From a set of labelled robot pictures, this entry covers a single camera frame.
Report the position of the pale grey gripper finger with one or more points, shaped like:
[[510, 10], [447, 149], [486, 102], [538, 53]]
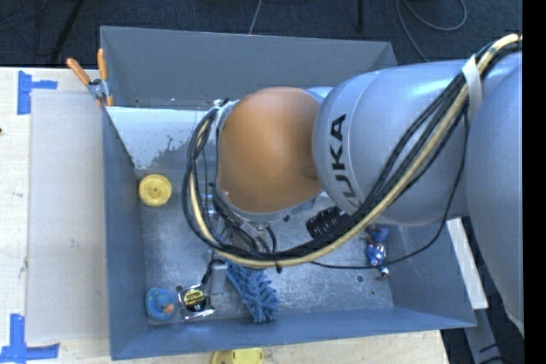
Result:
[[218, 278]]

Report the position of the black and yellow tape measure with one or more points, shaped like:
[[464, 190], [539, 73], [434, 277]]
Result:
[[196, 302]]

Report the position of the blue bristly brush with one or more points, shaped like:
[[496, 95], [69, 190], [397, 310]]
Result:
[[256, 294]]

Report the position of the blue rubber duck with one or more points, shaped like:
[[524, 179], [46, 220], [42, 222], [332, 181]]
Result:
[[158, 304]]

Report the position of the grey metal bin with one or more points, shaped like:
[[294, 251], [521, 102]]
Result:
[[324, 290]]

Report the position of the yellow round disc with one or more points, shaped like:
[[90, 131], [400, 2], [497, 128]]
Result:
[[155, 190]]

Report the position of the blue toy figure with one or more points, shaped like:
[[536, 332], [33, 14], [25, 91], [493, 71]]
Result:
[[377, 252]]

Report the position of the pale wood flat board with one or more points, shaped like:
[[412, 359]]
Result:
[[64, 204]]

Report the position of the black cylinder on white bracket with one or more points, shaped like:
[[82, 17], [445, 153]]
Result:
[[323, 222]]

